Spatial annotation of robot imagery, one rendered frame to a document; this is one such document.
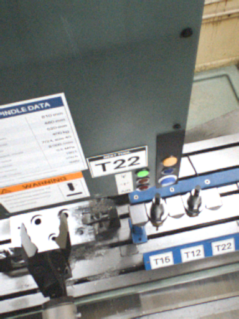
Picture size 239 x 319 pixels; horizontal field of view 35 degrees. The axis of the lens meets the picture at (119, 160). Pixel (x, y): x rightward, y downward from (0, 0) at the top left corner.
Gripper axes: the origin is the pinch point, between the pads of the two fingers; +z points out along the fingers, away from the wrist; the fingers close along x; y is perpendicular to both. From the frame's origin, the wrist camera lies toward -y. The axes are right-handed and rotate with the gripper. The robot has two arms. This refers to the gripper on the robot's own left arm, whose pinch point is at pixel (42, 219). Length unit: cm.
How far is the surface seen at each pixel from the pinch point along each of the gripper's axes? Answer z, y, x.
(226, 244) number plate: -9, 47, 52
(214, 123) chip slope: 51, 71, 74
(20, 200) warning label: -4.1, -22.8, 1.2
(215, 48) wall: 92, 68, 89
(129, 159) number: -5.0, -29.7, 21.6
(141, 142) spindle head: -4.7, -34.0, 23.9
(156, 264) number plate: -9, 48, 27
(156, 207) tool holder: -0.3, 13.2, 28.8
